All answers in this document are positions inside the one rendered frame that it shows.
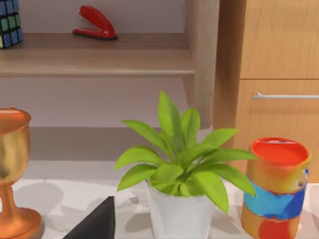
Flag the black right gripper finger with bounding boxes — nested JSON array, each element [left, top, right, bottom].
[[62, 196, 116, 239]]

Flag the green plant in white pot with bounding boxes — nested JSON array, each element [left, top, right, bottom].
[[114, 90, 259, 239]]

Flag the golden trophy cup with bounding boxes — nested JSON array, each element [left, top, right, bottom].
[[0, 108, 42, 239]]

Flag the wooden open shelf unit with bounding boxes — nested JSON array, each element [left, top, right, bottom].
[[0, 0, 220, 162]]

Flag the orange and blue can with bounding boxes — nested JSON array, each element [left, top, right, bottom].
[[240, 137, 312, 239]]

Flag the red stapler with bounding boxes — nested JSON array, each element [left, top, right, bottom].
[[72, 5, 118, 41]]

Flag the wooden drawer front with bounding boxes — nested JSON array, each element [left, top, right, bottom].
[[233, 79, 319, 185]]

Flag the colourful puzzle cube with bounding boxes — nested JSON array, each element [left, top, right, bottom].
[[0, 0, 23, 49]]

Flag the wooden cupboard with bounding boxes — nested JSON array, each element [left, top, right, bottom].
[[211, 0, 319, 185]]

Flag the long metal handle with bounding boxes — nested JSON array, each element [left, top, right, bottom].
[[252, 92, 319, 101]]

